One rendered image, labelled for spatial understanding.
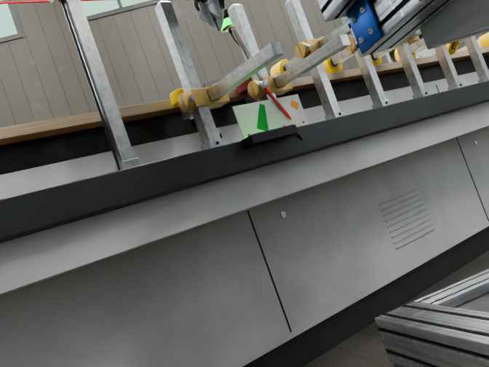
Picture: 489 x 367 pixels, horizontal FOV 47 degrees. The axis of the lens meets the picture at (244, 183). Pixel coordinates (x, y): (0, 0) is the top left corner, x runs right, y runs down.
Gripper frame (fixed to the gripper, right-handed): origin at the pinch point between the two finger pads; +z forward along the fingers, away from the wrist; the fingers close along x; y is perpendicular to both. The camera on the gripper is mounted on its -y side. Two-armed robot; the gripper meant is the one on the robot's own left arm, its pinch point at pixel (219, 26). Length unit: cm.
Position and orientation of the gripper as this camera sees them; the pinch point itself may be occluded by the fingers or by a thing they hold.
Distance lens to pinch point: 159.3
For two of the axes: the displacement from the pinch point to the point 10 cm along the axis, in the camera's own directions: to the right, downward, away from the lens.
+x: 7.9, -3.2, -5.2
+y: -5.1, 1.3, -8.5
